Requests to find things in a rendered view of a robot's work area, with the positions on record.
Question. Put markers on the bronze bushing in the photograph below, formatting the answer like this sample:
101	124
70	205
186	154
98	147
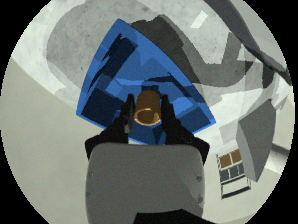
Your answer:
147	100

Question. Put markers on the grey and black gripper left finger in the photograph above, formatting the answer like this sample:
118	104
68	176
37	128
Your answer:
118	131

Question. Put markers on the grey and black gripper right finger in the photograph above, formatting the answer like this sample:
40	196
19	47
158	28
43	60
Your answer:
177	133

